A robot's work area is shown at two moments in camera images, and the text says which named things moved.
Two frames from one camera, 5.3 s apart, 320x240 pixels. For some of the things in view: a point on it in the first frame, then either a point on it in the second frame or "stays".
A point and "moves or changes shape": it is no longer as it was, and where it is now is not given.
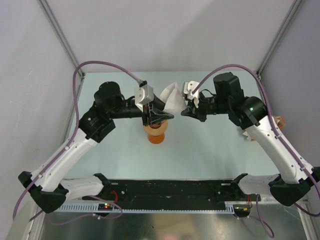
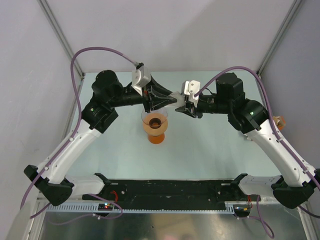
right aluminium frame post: [279, 37] stays
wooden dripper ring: [156, 132] stays
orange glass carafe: [157, 139] stays
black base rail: [172, 194] stays
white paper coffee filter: [174, 100] moves or changes shape
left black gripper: [155, 115] -> [157, 103]
